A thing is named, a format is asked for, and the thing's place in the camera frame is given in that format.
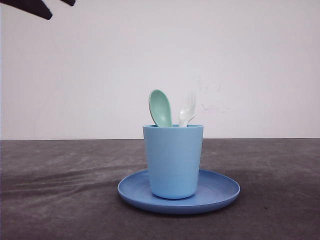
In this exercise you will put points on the mint green plastic spoon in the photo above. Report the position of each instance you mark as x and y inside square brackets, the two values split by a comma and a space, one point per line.
[160, 109]

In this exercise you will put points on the grey table cloth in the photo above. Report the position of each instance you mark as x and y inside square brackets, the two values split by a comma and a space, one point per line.
[67, 190]

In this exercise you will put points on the blue plastic plate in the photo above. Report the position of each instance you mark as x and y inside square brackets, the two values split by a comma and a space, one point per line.
[214, 191]

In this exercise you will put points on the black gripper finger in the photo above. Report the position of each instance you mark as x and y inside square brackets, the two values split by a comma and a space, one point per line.
[34, 7]
[69, 2]

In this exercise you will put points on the white plastic fork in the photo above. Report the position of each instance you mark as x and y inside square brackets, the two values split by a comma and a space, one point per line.
[188, 109]

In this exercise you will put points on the light blue plastic cup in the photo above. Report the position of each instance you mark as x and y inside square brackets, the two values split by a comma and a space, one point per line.
[173, 156]

